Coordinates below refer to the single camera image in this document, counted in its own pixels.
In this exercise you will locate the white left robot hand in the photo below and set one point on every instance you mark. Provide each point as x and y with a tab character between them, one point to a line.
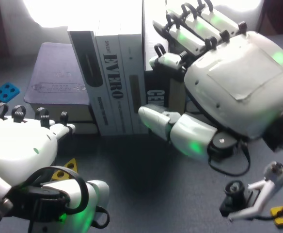
15	145

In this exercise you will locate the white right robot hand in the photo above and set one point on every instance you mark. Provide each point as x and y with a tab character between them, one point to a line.
236	80

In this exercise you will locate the grey table cloth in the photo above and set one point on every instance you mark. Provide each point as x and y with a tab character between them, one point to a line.
180	199

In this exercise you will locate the white SWEAT EVERO book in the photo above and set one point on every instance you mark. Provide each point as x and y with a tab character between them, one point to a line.
112	72

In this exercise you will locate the cream book with Chinese title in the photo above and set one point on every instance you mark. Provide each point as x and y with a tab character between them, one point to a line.
176	97

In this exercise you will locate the white backdrop sheet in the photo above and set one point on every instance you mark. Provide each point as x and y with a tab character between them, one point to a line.
18	36

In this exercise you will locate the yellow triangle block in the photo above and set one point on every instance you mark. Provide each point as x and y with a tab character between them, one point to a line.
70	171

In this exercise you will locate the blue four-hole block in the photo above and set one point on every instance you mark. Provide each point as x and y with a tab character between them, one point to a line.
1	95

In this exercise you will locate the white book with brown label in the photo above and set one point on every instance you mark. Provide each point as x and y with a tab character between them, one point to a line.
136	102

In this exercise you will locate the purple leather-look book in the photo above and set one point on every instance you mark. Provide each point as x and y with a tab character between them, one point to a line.
56	72

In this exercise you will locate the white book with black shape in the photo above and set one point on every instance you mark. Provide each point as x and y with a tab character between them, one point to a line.
83	43

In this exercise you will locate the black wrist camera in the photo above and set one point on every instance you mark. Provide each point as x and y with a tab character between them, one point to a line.
233	189

